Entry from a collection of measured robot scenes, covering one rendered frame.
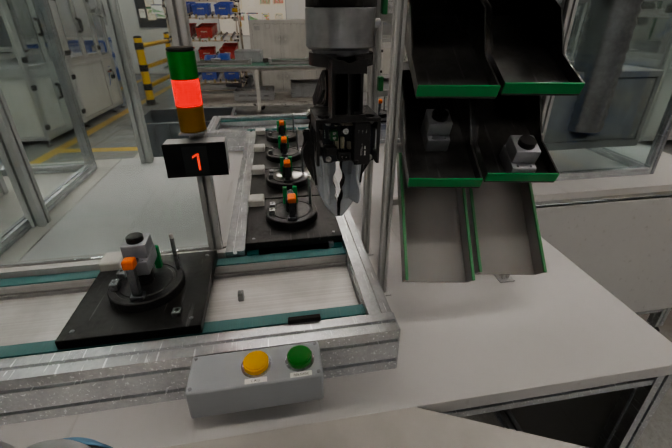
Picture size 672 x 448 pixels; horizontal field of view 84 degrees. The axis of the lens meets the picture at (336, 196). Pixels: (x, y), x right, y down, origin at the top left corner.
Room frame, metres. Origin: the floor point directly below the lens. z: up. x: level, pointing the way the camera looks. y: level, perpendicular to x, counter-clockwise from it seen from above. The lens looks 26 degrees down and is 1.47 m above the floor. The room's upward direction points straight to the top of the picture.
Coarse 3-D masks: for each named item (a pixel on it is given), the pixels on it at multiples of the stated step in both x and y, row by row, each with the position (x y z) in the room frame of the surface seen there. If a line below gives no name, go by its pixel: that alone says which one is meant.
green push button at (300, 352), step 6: (294, 348) 0.45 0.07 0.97; (300, 348) 0.45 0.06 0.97; (306, 348) 0.45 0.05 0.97; (288, 354) 0.43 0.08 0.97; (294, 354) 0.43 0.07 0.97; (300, 354) 0.43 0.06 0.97; (306, 354) 0.43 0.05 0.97; (288, 360) 0.42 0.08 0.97; (294, 360) 0.42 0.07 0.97; (300, 360) 0.42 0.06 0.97; (306, 360) 0.42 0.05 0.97; (294, 366) 0.42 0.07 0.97; (300, 366) 0.41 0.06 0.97; (306, 366) 0.42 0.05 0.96
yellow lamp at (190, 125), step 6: (180, 108) 0.71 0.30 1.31; (186, 108) 0.71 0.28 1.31; (192, 108) 0.71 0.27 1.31; (198, 108) 0.72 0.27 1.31; (180, 114) 0.71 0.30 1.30; (186, 114) 0.71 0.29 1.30; (192, 114) 0.71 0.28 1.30; (198, 114) 0.72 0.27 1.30; (180, 120) 0.71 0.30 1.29; (186, 120) 0.71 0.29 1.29; (192, 120) 0.71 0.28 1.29; (198, 120) 0.72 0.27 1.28; (204, 120) 0.73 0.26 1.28; (180, 126) 0.72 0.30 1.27; (186, 126) 0.71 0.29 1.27; (192, 126) 0.71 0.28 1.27; (198, 126) 0.72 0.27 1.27; (204, 126) 0.73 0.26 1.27; (186, 132) 0.71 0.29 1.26; (192, 132) 0.71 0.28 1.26; (198, 132) 0.72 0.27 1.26
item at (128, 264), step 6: (126, 258) 0.55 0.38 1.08; (132, 258) 0.55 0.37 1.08; (126, 264) 0.54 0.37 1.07; (132, 264) 0.54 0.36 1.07; (126, 270) 0.54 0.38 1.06; (132, 270) 0.55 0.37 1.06; (132, 276) 0.54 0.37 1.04; (132, 282) 0.54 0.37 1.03; (138, 282) 0.55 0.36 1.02; (132, 288) 0.54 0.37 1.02; (138, 288) 0.54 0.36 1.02; (132, 294) 0.54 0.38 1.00; (138, 294) 0.54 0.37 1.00
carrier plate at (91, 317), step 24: (192, 264) 0.68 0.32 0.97; (96, 288) 0.60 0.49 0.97; (192, 288) 0.60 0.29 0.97; (96, 312) 0.53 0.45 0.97; (120, 312) 0.53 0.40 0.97; (144, 312) 0.53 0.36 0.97; (168, 312) 0.53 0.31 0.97; (192, 312) 0.53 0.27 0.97; (72, 336) 0.47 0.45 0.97; (96, 336) 0.47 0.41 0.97; (120, 336) 0.48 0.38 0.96; (144, 336) 0.48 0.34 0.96; (168, 336) 0.49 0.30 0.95
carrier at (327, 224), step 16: (288, 192) 0.90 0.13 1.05; (256, 208) 0.95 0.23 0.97; (272, 208) 0.88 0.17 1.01; (288, 208) 0.89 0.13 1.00; (304, 208) 0.91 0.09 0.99; (320, 208) 0.95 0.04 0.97; (256, 224) 0.86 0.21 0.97; (272, 224) 0.85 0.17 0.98; (288, 224) 0.83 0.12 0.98; (304, 224) 0.84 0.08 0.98; (320, 224) 0.86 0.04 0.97; (336, 224) 0.86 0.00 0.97; (256, 240) 0.78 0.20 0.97; (272, 240) 0.78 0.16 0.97; (288, 240) 0.78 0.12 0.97; (304, 240) 0.79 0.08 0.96; (320, 240) 0.79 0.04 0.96; (336, 240) 0.80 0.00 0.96
